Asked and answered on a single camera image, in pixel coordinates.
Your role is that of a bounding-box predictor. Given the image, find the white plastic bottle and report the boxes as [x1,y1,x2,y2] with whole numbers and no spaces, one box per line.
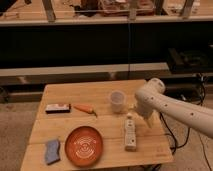
[124,113,136,151]

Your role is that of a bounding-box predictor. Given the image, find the black cable on floor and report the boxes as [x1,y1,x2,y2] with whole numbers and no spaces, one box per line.
[156,74,213,171]

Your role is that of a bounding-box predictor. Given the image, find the blue sponge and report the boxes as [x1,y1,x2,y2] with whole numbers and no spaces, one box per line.
[45,139,60,165]

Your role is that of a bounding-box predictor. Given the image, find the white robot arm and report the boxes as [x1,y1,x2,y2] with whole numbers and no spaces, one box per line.
[135,78,213,139]

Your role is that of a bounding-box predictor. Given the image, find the orange toy carrot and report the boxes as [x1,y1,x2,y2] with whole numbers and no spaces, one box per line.
[73,104,98,117]

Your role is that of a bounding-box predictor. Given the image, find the translucent plastic cup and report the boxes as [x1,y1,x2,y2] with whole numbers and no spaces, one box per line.
[109,91,125,113]

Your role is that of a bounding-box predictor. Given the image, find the wooden table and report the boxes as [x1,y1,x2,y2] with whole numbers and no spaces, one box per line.
[21,80,173,171]

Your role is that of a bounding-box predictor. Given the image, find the orange patterned plate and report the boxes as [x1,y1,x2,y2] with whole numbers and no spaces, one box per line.
[64,126,103,167]

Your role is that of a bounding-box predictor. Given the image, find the dark rectangular box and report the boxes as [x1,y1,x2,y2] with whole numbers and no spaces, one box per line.
[45,103,71,114]

